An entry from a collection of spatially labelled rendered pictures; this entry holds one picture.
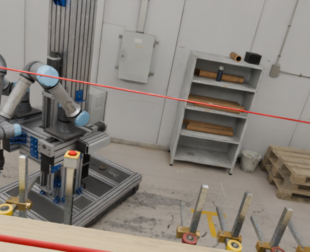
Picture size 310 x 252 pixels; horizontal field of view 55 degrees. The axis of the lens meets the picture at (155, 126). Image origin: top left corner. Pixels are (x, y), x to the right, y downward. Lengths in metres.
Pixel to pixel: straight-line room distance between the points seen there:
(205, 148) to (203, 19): 1.86
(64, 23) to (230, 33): 2.45
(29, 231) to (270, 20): 3.70
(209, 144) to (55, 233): 3.32
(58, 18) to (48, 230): 1.49
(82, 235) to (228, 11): 3.33
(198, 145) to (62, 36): 2.84
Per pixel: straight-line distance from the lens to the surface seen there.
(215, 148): 4.63
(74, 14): 2.31
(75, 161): 1.62
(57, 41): 2.43
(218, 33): 4.16
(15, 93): 1.99
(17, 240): 0.40
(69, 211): 1.83
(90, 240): 1.60
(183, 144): 4.52
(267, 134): 4.76
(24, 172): 1.77
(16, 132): 1.92
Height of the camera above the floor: 2.03
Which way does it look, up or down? 22 degrees down
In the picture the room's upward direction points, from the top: 11 degrees clockwise
